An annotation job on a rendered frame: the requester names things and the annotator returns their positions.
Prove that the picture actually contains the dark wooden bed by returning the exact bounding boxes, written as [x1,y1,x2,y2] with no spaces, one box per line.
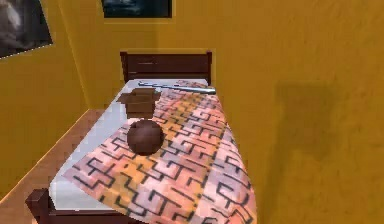
[25,50,258,224]

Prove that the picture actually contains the orange patterned blanket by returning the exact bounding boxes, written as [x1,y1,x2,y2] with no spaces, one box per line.
[62,79,258,224]

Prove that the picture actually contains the grey framed picture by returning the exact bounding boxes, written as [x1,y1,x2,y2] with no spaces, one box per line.
[0,0,54,59]

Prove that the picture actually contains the dark framed picture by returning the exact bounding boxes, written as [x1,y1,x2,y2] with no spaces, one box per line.
[100,0,174,19]

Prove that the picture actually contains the brown ball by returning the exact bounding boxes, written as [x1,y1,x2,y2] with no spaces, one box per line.
[126,119,165,157]

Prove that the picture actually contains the silver baseball bat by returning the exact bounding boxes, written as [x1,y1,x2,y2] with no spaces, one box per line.
[137,80,217,96]

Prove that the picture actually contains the brown cardboard box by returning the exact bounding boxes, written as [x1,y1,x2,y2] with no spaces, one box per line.
[116,87,162,120]

